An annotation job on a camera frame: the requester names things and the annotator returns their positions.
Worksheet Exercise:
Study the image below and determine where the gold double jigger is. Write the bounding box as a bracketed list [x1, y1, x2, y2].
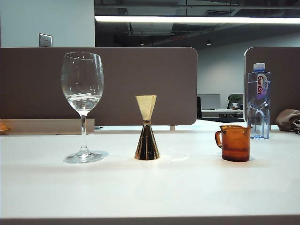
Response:
[134, 94, 161, 161]

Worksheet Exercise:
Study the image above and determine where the clear wine glass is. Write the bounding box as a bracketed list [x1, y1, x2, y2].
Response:
[60, 52, 105, 164]

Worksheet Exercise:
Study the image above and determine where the small amber measuring cup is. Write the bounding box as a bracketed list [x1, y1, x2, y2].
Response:
[215, 125, 253, 162]

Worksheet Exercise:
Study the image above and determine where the metal wall switch plate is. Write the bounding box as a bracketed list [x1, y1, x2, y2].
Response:
[38, 33, 53, 48]

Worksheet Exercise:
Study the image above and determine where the brown cloth bag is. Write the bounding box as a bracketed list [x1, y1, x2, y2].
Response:
[275, 108, 300, 135]

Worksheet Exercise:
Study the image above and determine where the grey background partition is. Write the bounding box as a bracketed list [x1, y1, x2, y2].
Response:
[197, 94, 221, 110]

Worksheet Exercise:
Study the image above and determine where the white background desk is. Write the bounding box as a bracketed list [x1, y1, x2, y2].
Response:
[201, 109, 244, 119]

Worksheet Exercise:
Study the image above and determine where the brown desk partition panel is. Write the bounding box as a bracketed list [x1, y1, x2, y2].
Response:
[0, 47, 198, 126]
[243, 46, 300, 126]

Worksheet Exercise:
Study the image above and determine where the potted green plant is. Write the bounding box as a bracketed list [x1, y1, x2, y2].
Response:
[228, 93, 244, 110]

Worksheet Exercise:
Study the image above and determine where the clear plastic water bottle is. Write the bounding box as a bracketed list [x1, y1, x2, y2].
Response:
[247, 62, 272, 140]

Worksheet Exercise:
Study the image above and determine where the long ceiling light strip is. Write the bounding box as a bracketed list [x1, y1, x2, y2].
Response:
[94, 15, 300, 24]

